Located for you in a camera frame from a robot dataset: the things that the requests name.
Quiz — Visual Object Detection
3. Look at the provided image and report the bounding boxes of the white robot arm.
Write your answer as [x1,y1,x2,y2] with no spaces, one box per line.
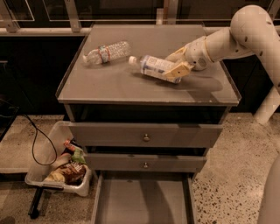
[167,5,280,224]

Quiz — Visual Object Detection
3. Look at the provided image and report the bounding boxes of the grey middle drawer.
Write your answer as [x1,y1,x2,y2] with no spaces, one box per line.
[85,153,207,173]

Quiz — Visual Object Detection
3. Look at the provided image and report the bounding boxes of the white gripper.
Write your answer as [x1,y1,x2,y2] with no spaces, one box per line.
[164,36,213,79]

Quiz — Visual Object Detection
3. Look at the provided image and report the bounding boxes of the grey drawer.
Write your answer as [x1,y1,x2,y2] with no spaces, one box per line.
[85,153,207,173]
[91,171,197,224]
[70,122,222,148]

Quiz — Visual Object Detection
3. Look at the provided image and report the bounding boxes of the clear plastic water bottle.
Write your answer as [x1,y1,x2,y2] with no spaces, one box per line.
[82,41,131,65]

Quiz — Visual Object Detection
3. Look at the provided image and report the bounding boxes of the black cable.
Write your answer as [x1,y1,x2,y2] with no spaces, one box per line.
[21,114,59,167]

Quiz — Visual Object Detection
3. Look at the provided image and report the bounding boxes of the brass top drawer knob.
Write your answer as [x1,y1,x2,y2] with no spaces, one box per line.
[143,134,151,142]

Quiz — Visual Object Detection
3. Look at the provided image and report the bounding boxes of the green snack bag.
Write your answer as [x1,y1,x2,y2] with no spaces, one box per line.
[71,149,86,164]

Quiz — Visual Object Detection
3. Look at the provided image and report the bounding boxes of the black floor bar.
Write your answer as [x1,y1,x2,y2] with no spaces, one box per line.
[28,187,44,220]

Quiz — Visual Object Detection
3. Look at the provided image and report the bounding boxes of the blue label plastic bottle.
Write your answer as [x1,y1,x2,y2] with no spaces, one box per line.
[129,55,181,84]

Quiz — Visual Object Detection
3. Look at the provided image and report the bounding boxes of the white plastic bin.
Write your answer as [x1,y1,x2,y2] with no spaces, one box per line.
[24,121,92,197]

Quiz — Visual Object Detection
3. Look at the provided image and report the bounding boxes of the grey top drawer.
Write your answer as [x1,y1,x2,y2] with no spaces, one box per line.
[70,122,222,148]

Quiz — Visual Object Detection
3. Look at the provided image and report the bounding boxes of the brown snack bag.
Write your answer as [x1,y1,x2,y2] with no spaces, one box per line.
[45,162,87,185]

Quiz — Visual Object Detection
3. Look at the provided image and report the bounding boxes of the grey drawer cabinet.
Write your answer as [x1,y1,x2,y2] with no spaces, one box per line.
[54,24,242,181]

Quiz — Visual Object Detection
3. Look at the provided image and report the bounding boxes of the grey bottom drawer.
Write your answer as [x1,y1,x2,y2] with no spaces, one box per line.
[91,171,197,224]

